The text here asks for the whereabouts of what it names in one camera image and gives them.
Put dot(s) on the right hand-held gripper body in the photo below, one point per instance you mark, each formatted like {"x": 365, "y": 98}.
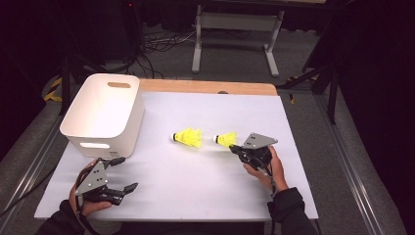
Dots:
{"x": 259, "y": 141}

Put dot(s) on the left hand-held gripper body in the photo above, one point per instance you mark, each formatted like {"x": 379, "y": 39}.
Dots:
{"x": 94, "y": 181}

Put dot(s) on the white plastic storage bin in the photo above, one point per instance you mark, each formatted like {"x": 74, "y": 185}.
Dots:
{"x": 98, "y": 111}

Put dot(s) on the person's left hand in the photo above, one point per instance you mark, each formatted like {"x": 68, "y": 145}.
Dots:
{"x": 94, "y": 207}

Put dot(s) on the person's right hand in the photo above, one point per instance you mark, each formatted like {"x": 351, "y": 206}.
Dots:
{"x": 277, "y": 176}

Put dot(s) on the white table board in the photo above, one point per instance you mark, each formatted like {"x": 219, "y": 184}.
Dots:
{"x": 195, "y": 107}

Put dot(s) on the yellow black striped tape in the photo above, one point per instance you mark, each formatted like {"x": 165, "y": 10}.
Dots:
{"x": 54, "y": 91}

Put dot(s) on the grey metal stand frame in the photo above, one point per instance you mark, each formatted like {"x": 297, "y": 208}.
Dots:
{"x": 239, "y": 22}

